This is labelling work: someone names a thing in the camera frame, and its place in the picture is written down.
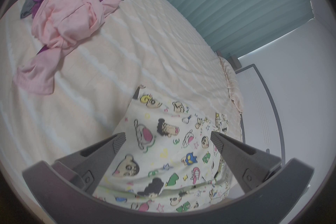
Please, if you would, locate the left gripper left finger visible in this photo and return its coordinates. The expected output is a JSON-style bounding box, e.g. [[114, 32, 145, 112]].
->
[[53, 132, 127, 195]]

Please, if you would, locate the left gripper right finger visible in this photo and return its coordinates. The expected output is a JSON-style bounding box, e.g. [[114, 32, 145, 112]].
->
[[210, 131, 283, 195]]

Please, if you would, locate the white printed pyjama top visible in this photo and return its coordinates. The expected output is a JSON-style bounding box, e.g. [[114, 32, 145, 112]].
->
[[92, 84, 233, 213]]

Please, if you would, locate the bed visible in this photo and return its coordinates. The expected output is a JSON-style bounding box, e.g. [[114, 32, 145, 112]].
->
[[0, 0, 286, 205]]

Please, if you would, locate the pale pink pillow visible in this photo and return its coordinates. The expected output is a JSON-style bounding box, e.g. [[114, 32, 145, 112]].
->
[[219, 56, 244, 114]]

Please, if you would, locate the grey bedside table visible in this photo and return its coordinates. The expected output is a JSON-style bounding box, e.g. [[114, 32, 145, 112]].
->
[[216, 51, 240, 72]]

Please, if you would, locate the pink garment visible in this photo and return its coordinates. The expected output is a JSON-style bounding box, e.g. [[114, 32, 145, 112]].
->
[[13, 0, 123, 95]]

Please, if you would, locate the dark grey garment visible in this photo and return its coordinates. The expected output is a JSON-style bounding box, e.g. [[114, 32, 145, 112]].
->
[[20, 0, 36, 19]]

